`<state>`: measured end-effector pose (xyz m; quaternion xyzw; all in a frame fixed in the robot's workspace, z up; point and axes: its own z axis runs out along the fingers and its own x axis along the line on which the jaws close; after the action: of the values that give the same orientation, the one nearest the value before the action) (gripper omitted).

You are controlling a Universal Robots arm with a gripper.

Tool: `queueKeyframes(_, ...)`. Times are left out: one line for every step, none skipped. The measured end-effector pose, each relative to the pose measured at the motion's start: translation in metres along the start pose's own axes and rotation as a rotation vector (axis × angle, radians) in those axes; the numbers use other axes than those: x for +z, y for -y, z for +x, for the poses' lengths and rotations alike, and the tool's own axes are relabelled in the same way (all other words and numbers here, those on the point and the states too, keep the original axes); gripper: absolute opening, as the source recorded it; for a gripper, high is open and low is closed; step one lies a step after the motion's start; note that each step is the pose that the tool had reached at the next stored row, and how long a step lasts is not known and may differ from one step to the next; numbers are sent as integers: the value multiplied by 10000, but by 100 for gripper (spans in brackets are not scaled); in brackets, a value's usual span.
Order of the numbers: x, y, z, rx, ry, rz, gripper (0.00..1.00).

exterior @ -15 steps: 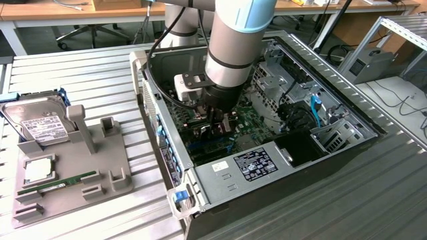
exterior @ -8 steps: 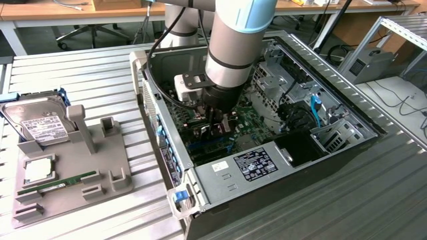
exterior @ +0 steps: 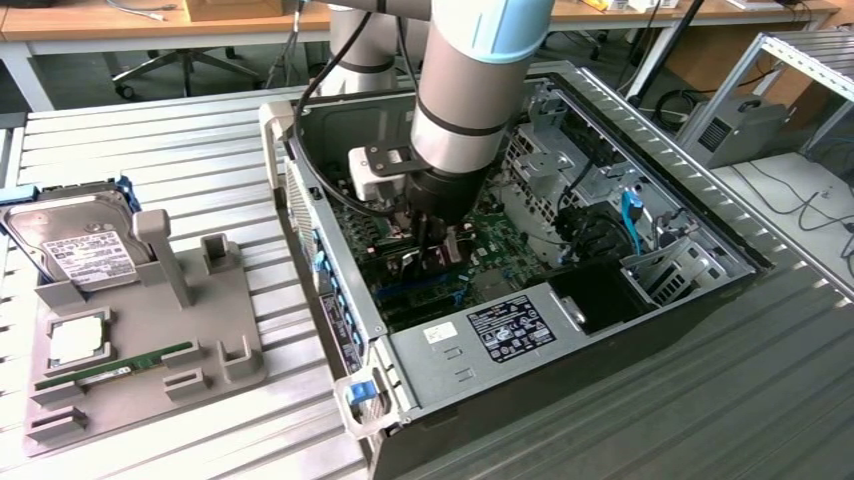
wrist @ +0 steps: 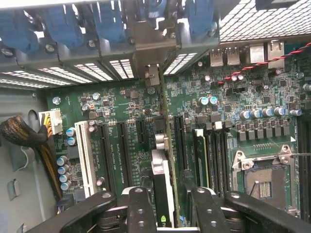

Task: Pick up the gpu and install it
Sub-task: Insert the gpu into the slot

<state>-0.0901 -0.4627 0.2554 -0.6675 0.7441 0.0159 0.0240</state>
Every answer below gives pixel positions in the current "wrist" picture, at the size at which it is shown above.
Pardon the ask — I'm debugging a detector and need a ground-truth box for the short PCIe expansion slot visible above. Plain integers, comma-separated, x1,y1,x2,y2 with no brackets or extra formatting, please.
135,119,148,144

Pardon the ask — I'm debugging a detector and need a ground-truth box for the red black twisted wire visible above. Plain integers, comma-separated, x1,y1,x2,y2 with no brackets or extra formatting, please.
218,41,311,85

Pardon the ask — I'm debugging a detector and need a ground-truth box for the installed RAM stick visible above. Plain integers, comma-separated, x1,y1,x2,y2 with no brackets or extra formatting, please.
193,128,210,195

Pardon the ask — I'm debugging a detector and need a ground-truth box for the CPU socket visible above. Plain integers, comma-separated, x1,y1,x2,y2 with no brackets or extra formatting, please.
232,145,300,214

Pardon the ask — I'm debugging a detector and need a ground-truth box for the green motherboard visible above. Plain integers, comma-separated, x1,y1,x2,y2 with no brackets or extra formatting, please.
46,41,311,233

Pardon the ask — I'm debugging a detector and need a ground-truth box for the blue slot retainer clip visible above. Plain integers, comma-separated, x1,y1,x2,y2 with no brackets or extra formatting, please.
44,6,84,50
184,0,216,37
93,1,126,45
0,9,37,54

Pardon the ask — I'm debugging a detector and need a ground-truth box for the open grey PC case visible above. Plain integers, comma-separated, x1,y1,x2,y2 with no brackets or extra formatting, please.
0,0,311,233

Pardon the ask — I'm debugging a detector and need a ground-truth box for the black RAM slot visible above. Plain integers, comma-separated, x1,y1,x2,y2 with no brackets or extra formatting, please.
209,122,219,195
218,121,229,198

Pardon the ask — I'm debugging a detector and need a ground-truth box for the white PCI expansion slot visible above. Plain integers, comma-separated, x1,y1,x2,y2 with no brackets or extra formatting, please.
74,120,96,199

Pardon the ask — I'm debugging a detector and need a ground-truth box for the white power connector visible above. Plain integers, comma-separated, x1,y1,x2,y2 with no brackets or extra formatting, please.
38,108,63,137

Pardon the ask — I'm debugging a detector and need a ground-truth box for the long PCIe expansion slot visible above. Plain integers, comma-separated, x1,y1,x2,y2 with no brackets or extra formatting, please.
96,122,116,194
116,120,134,189
173,114,190,172

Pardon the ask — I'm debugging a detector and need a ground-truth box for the braided power cable bundle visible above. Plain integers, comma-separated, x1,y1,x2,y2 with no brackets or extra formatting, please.
0,115,64,204

